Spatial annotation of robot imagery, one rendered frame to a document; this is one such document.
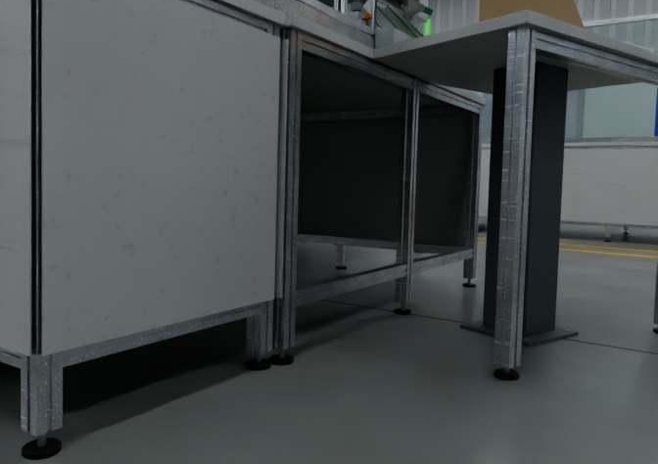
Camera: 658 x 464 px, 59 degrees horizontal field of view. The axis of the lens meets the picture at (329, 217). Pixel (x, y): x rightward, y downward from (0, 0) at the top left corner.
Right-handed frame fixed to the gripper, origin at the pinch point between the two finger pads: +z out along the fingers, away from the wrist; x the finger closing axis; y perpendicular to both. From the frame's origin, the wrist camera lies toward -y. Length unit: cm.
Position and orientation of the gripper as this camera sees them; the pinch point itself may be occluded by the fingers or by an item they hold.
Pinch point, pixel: (407, 19)
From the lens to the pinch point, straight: 215.9
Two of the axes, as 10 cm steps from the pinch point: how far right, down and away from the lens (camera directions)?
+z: -0.3, 10.0, 0.6
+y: 8.4, 0.6, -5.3
